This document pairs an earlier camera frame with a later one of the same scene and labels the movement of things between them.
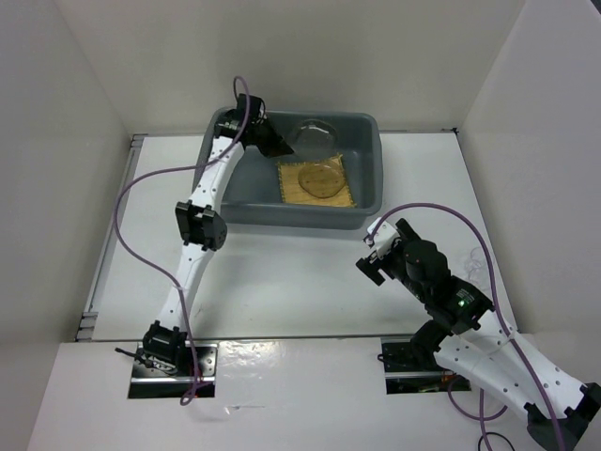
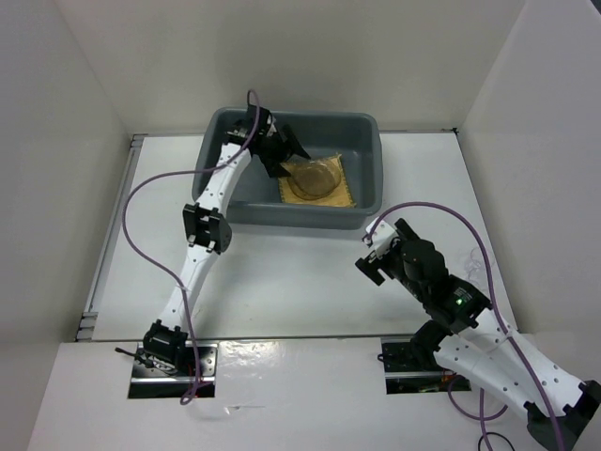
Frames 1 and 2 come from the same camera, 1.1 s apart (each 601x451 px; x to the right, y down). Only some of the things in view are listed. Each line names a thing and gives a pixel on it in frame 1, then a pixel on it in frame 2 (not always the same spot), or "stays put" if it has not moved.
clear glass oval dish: [314, 140] -> [314, 178]
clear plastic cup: [476, 264] stays put
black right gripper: [370, 269] stays put
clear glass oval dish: [321, 180] stays put
